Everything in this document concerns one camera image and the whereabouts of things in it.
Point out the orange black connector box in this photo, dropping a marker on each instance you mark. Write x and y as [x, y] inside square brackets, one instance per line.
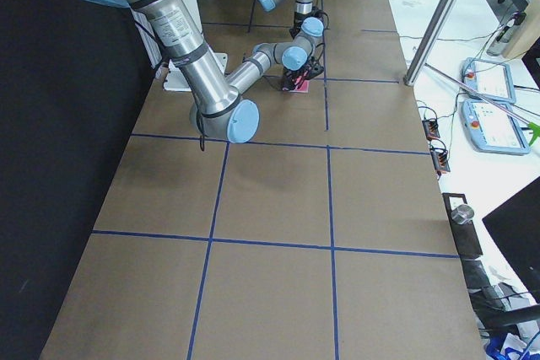
[440, 160]
[431, 129]

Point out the far blue teach pendant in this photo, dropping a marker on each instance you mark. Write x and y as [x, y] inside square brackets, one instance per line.
[492, 79]

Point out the blue teach pendant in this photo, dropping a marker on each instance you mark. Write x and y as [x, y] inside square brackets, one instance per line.
[490, 130]
[492, 79]

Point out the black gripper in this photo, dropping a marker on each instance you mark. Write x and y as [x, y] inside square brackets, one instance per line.
[292, 77]
[297, 29]

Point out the black monitor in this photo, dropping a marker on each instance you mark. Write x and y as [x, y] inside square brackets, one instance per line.
[514, 227]

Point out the near blue teach pendant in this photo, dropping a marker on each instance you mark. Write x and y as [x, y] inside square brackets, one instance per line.
[490, 130]

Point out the silver metal cylinder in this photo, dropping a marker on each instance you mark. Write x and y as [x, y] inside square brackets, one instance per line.
[462, 214]

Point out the aluminium frame post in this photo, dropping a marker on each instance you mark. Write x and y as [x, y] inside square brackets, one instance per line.
[427, 43]

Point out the pink terry towel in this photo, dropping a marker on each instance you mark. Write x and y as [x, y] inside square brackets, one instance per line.
[301, 87]

